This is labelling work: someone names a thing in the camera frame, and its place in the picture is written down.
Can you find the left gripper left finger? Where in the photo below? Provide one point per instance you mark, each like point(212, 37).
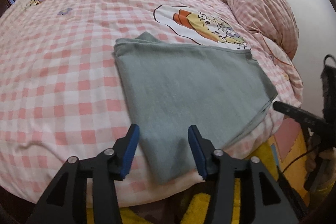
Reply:
point(65, 199)

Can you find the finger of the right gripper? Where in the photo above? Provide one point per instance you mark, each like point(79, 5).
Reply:
point(305, 118)

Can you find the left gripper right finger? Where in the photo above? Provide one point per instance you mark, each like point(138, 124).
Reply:
point(260, 198)

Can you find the grey fleece pants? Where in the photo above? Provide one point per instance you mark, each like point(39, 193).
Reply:
point(169, 87)

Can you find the pink checkered pillow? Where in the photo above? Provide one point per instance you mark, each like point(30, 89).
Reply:
point(274, 19)

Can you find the pink checkered cartoon bedspread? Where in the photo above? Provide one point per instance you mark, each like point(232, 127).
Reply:
point(75, 74)

